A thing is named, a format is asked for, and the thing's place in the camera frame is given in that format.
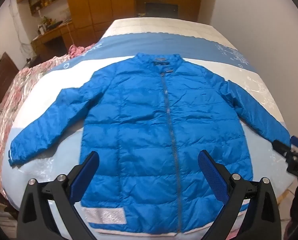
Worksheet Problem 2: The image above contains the cream mattress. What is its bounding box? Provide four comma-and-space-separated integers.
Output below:
99, 17, 239, 50

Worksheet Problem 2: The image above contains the blue puffer jacket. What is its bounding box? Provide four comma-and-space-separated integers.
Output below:
8, 52, 292, 234

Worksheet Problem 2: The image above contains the pink floral quilt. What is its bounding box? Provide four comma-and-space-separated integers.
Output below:
0, 44, 97, 198

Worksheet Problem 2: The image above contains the blue and white bedspread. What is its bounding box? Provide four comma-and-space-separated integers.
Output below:
0, 31, 298, 230

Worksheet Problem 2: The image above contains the wooden desk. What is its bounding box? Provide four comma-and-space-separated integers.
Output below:
30, 21, 76, 63

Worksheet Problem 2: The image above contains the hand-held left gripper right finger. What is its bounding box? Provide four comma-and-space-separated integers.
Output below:
197, 150, 281, 240

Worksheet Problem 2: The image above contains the dark wooden headboard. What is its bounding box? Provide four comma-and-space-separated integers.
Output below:
0, 52, 21, 100

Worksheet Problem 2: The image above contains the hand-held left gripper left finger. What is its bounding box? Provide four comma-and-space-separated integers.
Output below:
16, 151, 100, 240

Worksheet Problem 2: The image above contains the wooden wardrobe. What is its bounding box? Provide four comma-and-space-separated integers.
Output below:
64, 0, 137, 40

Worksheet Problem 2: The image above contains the black monitor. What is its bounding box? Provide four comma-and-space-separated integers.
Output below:
144, 2, 179, 19

